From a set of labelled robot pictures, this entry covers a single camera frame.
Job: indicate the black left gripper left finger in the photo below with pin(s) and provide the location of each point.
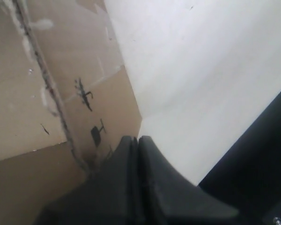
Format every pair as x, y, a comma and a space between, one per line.
110, 197

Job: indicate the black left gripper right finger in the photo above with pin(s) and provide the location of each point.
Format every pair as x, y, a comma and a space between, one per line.
170, 199

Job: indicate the torn cardboard box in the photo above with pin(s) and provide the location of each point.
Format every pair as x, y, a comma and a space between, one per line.
65, 100

